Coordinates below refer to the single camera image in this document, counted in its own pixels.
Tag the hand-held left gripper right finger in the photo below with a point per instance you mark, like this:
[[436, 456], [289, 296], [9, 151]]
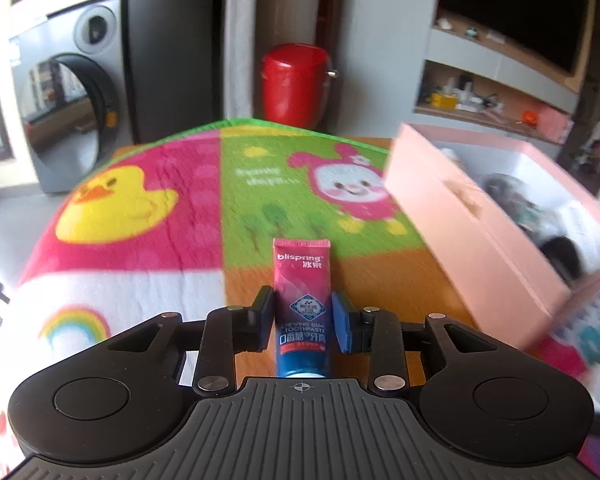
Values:
[[342, 324]]

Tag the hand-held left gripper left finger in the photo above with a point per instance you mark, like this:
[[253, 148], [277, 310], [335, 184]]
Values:
[[260, 320]]

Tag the red blue toothpaste tube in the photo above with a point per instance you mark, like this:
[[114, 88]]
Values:
[[301, 305]]

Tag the pink cardboard box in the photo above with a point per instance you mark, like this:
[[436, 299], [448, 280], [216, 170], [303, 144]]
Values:
[[460, 230]]

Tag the clear plastic bag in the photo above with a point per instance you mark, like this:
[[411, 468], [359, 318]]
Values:
[[512, 200]]

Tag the colourful cartoon play mat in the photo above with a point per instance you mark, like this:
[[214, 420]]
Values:
[[180, 220]]

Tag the black round item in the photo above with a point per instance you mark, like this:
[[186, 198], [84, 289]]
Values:
[[562, 257]]

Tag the red round pot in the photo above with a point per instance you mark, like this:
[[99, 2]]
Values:
[[294, 85]]

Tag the tall black cabinet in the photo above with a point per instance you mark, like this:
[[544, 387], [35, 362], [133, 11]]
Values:
[[177, 45]]

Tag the grey washing machine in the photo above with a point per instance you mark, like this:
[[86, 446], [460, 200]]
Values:
[[75, 95]]

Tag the black television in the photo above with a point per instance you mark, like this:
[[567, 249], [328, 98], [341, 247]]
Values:
[[515, 5]]

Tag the white wall shelf unit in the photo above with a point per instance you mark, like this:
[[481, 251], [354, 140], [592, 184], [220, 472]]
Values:
[[485, 80]]

